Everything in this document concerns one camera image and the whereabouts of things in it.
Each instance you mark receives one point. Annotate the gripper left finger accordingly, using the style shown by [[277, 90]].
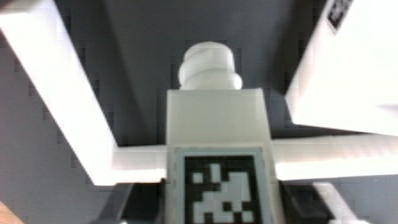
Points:
[[133, 205]]

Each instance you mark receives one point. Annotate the white table leg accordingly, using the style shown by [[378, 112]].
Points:
[[220, 184]]

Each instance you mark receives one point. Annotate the white U-shaped obstacle fence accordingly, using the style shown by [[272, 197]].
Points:
[[309, 158]]

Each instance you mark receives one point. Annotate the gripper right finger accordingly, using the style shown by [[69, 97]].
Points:
[[314, 205]]

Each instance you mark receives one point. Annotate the white square table top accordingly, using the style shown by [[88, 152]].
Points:
[[341, 96]]

